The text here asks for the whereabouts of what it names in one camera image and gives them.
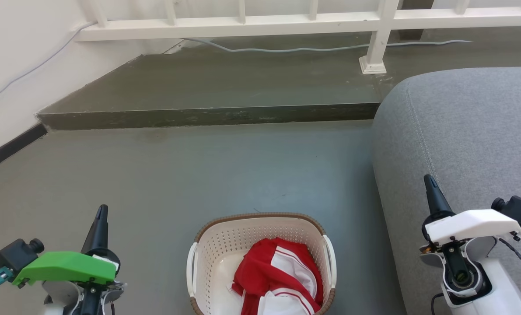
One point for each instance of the red and white garment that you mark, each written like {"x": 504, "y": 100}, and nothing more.
{"x": 260, "y": 267}

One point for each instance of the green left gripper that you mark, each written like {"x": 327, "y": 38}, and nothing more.
{"x": 63, "y": 267}

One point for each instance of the black baseboard strip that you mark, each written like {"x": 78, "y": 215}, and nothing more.
{"x": 6, "y": 148}

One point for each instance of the white wooden railing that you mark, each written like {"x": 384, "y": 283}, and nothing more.
{"x": 243, "y": 28}

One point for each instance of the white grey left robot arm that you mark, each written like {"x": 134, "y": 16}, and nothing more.
{"x": 59, "y": 294}

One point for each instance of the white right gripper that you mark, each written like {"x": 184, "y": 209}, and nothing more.
{"x": 474, "y": 224}

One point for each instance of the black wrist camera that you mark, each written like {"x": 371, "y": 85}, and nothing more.
{"x": 15, "y": 256}
{"x": 520, "y": 209}

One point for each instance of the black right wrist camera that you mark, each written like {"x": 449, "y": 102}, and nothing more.
{"x": 520, "y": 209}

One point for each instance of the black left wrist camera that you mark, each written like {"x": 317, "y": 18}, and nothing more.
{"x": 15, "y": 256}

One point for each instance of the grey fabric sofa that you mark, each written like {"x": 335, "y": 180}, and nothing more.
{"x": 461, "y": 131}

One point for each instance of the cream plastic laundry basket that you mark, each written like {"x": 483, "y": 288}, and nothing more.
{"x": 225, "y": 245}

